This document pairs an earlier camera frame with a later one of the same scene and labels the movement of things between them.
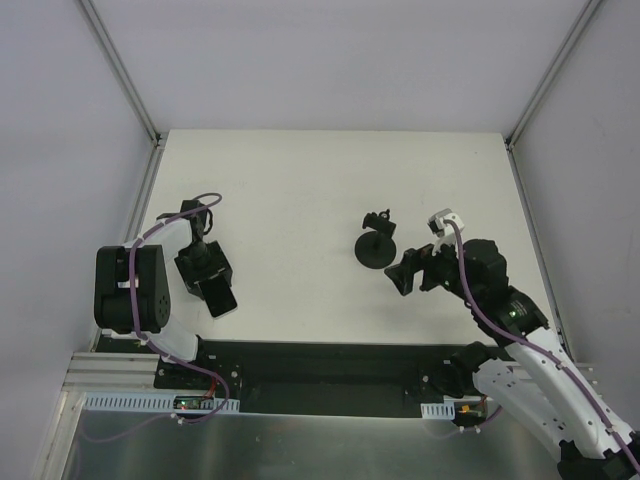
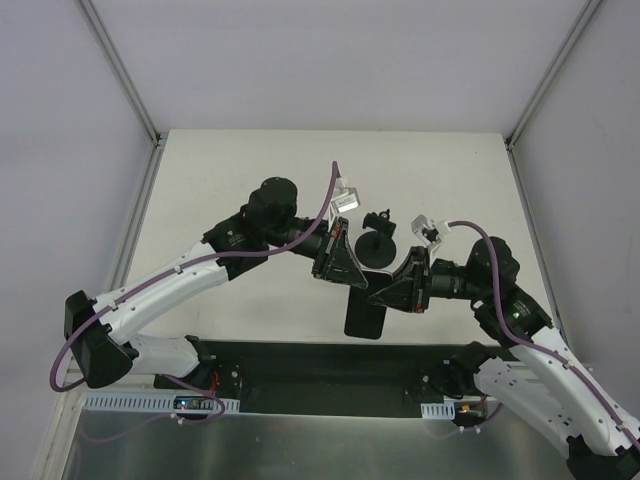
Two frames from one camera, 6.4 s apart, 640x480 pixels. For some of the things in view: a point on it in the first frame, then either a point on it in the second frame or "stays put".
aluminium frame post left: (119, 69) stays put
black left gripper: (206, 275) to (326, 251)
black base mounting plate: (307, 378) stays put
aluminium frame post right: (584, 18) stays put
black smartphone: (217, 295) to (364, 319)
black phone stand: (376, 249) stays put
